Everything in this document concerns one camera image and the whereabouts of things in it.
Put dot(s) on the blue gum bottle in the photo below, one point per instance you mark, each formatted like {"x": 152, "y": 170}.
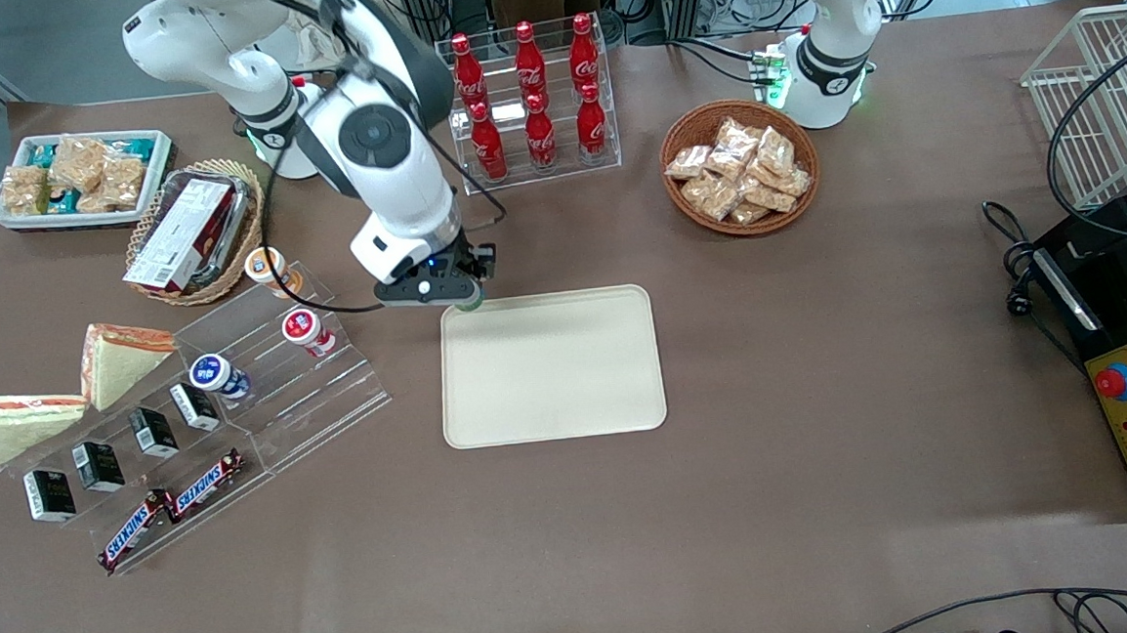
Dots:
{"x": 215, "y": 374}

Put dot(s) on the small black carton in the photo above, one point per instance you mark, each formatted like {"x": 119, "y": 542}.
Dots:
{"x": 195, "y": 406}
{"x": 50, "y": 496}
{"x": 99, "y": 466}
{"x": 154, "y": 432}

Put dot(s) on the round brown wicker basket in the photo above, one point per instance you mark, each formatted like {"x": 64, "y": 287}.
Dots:
{"x": 684, "y": 128}

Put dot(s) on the cream plastic tray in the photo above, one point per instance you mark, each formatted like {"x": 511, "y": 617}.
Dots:
{"x": 552, "y": 366}

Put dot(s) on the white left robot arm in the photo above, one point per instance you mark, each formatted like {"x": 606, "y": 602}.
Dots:
{"x": 840, "y": 35}

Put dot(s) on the light woven wicker basket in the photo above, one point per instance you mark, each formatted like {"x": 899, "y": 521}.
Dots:
{"x": 250, "y": 233}

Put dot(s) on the wrapped triangle sandwich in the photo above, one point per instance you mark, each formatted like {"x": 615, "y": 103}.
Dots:
{"x": 12, "y": 424}
{"x": 121, "y": 363}

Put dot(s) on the black control box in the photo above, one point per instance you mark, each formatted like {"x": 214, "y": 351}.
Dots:
{"x": 1125, "y": 292}

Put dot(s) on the red gum bottle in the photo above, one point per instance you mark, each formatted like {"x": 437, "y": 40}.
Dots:
{"x": 305, "y": 329}

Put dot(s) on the orange lid gum bottle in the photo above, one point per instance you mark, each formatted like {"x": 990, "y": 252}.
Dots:
{"x": 269, "y": 268}

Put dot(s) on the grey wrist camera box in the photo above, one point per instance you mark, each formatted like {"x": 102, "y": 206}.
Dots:
{"x": 425, "y": 293}

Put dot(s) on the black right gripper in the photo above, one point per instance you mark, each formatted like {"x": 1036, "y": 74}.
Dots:
{"x": 478, "y": 260}

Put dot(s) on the white connector block green light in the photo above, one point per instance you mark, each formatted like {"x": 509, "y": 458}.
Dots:
{"x": 772, "y": 74}

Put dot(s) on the teal snack packet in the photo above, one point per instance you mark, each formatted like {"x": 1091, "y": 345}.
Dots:
{"x": 43, "y": 153}
{"x": 132, "y": 145}

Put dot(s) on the white rectangular plastic bin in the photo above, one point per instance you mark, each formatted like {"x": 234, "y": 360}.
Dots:
{"x": 160, "y": 170}

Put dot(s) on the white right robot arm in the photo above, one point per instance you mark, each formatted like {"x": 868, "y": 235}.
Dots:
{"x": 409, "y": 189}

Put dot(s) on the green gum bottle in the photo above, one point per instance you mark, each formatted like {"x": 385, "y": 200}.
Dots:
{"x": 470, "y": 307}

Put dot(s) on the snickers chocolate bar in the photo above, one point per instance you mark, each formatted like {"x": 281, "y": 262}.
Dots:
{"x": 204, "y": 485}
{"x": 132, "y": 532}

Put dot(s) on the red cola bottle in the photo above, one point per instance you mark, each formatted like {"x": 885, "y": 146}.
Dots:
{"x": 540, "y": 137}
{"x": 591, "y": 127}
{"x": 529, "y": 64}
{"x": 488, "y": 145}
{"x": 584, "y": 56}
{"x": 467, "y": 73}

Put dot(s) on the red emergency stop button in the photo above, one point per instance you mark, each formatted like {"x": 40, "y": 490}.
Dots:
{"x": 1114, "y": 382}

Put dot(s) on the clear stepped acrylic display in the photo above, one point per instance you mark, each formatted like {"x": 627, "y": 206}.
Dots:
{"x": 314, "y": 390}

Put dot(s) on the clear bag of crackers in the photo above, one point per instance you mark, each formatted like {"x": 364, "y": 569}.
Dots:
{"x": 687, "y": 162}
{"x": 734, "y": 133}
{"x": 770, "y": 197}
{"x": 795, "y": 182}
{"x": 749, "y": 212}
{"x": 710, "y": 195}
{"x": 727, "y": 164}
{"x": 774, "y": 150}

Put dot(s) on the rice cracker snack bag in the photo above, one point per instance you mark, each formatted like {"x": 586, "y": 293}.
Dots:
{"x": 23, "y": 191}
{"x": 115, "y": 182}
{"x": 79, "y": 160}

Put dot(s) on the clear acrylic bottle rack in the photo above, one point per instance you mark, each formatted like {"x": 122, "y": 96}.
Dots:
{"x": 602, "y": 148}

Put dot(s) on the brown and white snack box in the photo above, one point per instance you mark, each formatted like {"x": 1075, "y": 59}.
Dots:
{"x": 182, "y": 232}

